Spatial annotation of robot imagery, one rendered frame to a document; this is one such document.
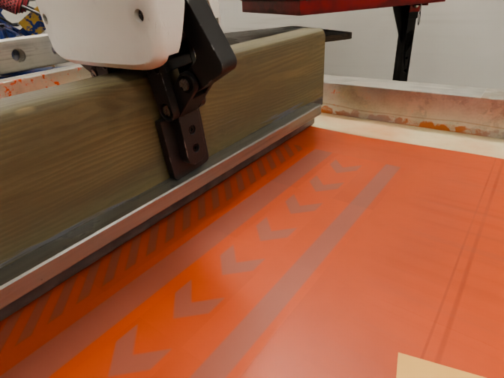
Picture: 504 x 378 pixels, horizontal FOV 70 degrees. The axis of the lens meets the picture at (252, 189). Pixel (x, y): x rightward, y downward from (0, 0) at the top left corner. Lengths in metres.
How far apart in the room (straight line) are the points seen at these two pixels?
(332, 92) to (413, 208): 0.22
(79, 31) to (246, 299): 0.16
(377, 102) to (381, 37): 1.85
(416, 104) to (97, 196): 0.32
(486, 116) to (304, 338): 0.30
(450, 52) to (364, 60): 0.45
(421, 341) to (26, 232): 0.18
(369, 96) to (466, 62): 1.77
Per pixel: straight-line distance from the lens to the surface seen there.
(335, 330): 0.18
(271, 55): 0.30
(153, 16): 0.17
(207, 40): 0.18
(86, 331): 0.20
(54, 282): 0.23
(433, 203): 0.28
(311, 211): 0.25
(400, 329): 0.18
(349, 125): 0.41
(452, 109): 0.41
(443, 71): 2.21
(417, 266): 0.22
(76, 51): 0.23
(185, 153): 0.22
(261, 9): 1.39
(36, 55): 0.77
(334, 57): 2.39
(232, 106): 0.27
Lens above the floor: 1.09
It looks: 29 degrees down
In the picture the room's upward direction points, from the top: 4 degrees counter-clockwise
